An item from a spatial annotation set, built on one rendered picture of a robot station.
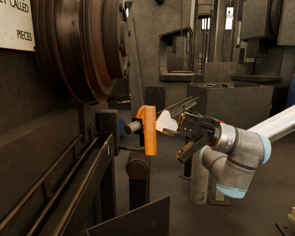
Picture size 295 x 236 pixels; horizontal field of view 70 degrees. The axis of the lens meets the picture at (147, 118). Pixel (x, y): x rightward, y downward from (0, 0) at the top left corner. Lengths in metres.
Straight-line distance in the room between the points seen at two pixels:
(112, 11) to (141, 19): 2.91
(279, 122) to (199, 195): 0.96
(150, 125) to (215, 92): 2.34
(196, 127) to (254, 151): 0.19
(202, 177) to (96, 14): 1.30
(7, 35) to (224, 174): 0.70
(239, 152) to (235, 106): 2.41
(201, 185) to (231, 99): 1.64
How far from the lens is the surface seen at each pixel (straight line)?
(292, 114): 0.98
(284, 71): 4.56
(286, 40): 4.09
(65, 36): 0.63
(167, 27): 3.48
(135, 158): 1.17
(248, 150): 0.69
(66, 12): 0.64
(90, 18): 0.66
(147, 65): 3.51
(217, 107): 2.93
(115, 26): 0.69
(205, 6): 9.64
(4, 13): 0.60
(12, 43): 0.60
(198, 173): 1.62
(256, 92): 3.25
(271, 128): 0.92
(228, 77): 4.72
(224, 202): 1.83
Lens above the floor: 1.02
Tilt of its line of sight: 14 degrees down
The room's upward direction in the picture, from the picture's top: straight up
